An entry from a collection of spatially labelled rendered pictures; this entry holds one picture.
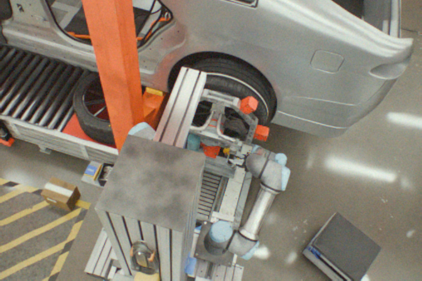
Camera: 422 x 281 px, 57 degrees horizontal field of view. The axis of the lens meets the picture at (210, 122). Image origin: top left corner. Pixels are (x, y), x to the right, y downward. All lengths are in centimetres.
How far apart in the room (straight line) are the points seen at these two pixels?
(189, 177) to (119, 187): 20
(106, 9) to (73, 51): 131
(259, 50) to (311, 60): 30
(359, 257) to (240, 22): 185
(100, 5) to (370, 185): 282
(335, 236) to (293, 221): 45
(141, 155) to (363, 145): 303
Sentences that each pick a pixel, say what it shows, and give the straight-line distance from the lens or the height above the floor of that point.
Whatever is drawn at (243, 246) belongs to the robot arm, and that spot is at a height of 104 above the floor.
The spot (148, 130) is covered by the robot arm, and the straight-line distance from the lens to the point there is 195.
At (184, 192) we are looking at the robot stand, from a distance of 110.
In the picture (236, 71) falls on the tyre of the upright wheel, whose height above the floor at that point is 117.
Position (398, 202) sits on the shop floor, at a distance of 381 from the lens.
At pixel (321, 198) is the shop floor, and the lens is 353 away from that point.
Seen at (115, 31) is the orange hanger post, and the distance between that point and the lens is 183.
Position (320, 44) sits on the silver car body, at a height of 157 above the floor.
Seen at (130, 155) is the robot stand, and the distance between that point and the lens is 116.
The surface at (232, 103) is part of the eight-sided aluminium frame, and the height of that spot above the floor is 112.
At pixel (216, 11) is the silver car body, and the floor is 161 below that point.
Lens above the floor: 304
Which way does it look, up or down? 56 degrees down
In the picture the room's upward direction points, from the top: 8 degrees clockwise
